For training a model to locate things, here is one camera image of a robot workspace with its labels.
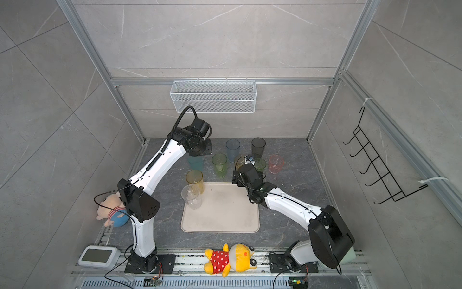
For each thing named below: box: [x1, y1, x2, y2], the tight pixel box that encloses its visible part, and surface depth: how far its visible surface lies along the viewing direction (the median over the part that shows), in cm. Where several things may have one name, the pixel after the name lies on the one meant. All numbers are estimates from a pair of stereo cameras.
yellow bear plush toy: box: [203, 243, 258, 278], surface depth 70 cm
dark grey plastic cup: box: [251, 137, 267, 159], surface depth 103 cm
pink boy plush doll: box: [96, 191, 130, 228], surface depth 84 cm
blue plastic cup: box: [225, 138, 241, 164], surface depth 103 cm
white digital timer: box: [78, 245, 121, 269], surface depth 74 cm
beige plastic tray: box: [180, 181, 260, 234], surface depth 88 cm
